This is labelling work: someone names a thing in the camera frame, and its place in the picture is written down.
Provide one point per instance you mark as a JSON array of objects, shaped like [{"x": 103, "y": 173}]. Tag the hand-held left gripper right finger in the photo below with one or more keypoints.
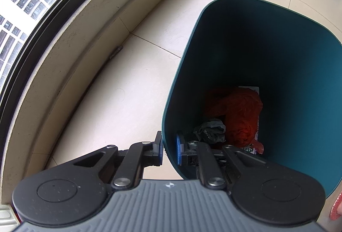
[{"x": 179, "y": 149}]

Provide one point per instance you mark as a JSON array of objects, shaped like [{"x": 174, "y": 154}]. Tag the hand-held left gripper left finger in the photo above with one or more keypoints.
[{"x": 160, "y": 147}]

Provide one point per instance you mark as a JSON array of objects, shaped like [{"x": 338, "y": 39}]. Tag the dark grey plastic bag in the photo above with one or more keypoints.
[{"x": 209, "y": 130}]

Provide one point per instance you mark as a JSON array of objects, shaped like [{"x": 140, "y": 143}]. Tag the red plastic bag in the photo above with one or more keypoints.
[{"x": 240, "y": 114}]

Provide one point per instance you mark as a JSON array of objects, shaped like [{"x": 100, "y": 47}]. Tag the dark teal trash bin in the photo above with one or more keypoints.
[{"x": 294, "y": 61}]

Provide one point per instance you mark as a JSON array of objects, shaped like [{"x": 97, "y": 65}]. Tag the small grey metal piece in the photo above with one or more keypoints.
[{"x": 116, "y": 52}]

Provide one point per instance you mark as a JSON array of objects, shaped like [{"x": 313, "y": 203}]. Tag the white ribbed panel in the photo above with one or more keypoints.
[{"x": 8, "y": 214}]

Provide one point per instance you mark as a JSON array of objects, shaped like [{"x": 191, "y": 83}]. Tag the pink slipper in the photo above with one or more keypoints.
[{"x": 337, "y": 206}]

